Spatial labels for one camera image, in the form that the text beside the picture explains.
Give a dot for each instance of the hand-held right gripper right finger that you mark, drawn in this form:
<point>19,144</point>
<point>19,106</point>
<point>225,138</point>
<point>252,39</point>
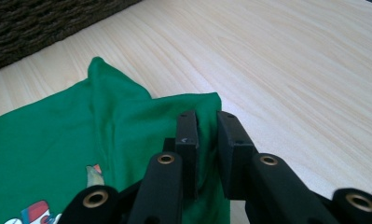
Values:
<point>235,155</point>

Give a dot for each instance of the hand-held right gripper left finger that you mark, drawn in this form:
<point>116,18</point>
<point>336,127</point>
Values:
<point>188,149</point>

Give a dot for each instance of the brown wicker basket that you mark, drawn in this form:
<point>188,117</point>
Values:
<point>34,25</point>

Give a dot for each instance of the green printed t-shirt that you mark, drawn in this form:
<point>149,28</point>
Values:
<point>65,140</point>

